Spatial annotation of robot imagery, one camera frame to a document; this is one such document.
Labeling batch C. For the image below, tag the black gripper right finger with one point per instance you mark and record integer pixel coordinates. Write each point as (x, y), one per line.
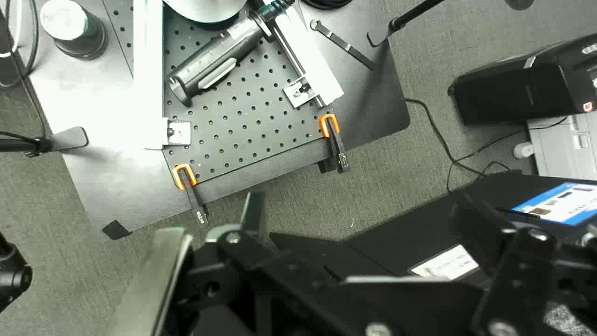
(529, 280)

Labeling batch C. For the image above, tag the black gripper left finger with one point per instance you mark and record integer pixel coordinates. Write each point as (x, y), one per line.
(217, 286)

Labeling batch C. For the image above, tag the black case with blue label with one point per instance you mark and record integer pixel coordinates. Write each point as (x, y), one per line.
(435, 236)

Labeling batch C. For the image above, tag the orange black clamp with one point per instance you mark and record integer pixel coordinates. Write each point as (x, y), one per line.
(333, 140)
(189, 187)

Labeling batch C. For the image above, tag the grey perforated breadboard plate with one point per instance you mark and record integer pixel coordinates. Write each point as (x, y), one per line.
(249, 118)

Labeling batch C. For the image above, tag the black rectangular box device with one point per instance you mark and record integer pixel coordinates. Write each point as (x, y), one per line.
(529, 81)

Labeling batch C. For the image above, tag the grey tripod foot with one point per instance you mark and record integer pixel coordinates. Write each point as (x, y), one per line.
(62, 140)

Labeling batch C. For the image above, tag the white upright metal strip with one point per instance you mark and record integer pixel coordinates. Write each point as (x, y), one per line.
(148, 75)

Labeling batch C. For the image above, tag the white rectangular plate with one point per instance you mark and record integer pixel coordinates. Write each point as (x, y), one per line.
(310, 58)

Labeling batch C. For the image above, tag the grey metal wrench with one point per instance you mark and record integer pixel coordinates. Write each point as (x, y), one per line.
(342, 43)

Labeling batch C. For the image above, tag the white round disk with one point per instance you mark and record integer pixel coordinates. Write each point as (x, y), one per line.
(206, 10)

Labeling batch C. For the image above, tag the black stand leg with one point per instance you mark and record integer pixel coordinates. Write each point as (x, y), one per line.
(404, 19)

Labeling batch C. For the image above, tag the grey round canister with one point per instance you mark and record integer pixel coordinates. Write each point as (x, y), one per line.
(72, 25)

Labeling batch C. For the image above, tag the small silver corner bracket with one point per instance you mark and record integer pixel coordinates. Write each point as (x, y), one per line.
(180, 133)

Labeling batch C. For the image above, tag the black round camera knob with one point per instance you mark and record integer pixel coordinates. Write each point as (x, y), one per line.
(12, 277)

